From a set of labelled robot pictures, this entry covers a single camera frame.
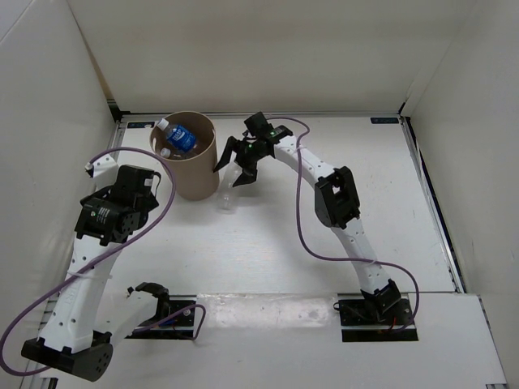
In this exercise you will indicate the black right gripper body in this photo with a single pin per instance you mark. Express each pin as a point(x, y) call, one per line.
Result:
point(251, 153)

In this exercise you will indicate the left blue corner sticker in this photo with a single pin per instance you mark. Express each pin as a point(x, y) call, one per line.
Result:
point(140, 125)

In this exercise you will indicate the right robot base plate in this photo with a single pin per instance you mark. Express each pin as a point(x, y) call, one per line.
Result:
point(360, 325)

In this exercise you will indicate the blue Pocari Sweat bottle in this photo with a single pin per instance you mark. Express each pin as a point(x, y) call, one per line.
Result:
point(178, 136)

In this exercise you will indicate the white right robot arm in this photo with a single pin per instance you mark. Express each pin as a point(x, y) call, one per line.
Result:
point(336, 203)

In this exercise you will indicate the left aluminium table rail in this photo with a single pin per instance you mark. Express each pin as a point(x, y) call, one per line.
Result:
point(99, 190)

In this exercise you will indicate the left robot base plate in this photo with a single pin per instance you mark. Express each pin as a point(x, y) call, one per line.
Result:
point(181, 327)

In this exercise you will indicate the right aluminium table rail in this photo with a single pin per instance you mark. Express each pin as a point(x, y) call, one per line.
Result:
point(432, 201)

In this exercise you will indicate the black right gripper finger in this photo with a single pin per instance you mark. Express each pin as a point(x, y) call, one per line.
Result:
point(232, 145)
point(247, 176)

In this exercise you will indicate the right blue corner sticker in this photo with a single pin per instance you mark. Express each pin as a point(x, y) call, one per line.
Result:
point(384, 120)

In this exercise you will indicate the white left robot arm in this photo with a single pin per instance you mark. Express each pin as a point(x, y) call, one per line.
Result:
point(74, 341)

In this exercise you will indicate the clear unlabelled plastic bottle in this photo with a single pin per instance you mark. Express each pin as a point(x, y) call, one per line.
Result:
point(227, 194)

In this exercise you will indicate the aluminium table rail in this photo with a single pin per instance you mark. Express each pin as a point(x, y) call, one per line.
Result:
point(99, 190)
point(432, 201)
point(127, 117)

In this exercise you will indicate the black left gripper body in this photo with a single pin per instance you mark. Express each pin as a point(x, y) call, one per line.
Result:
point(104, 193)

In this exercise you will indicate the rear aluminium table rail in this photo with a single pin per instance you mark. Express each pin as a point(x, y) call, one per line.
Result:
point(127, 117)

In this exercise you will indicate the brown cylindrical paper bin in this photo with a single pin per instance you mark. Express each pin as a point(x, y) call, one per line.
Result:
point(195, 179)

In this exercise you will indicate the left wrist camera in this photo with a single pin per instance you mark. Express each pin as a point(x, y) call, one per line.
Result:
point(104, 167)

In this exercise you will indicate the blue corner sticker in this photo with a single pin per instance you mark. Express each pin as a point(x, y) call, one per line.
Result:
point(384, 120)
point(140, 125)

